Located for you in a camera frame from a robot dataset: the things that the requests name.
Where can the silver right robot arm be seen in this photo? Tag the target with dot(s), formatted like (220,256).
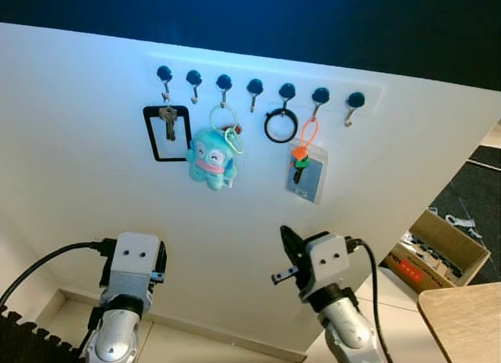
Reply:
(348,332)

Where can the white wall hook rack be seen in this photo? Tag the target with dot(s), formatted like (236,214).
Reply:
(239,79)

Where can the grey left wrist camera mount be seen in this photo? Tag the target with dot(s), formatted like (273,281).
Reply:
(135,269)

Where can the blue knob metal hook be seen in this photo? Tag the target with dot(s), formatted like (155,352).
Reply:
(286,91)
(356,99)
(163,72)
(320,95)
(254,86)
(193,77)
(224,82)

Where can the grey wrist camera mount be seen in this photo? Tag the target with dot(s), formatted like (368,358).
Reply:
(327,261)
(135,269)

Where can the brown cardboard box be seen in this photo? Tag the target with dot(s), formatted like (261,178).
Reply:
(450,249)

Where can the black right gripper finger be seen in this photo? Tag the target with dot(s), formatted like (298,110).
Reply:
(293,244)

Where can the light wooden table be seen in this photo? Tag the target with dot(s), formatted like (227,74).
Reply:
(466,324)

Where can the dark carpet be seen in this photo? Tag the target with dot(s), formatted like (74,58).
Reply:
(477,191)

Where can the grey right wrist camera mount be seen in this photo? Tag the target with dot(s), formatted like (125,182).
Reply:
(327,261)

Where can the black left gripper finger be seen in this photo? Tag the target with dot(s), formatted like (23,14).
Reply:
(162,257)

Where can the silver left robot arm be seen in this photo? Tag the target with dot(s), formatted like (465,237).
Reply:
(117,336)

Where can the black foam floor mat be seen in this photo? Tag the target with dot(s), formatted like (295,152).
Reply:
(31,343)

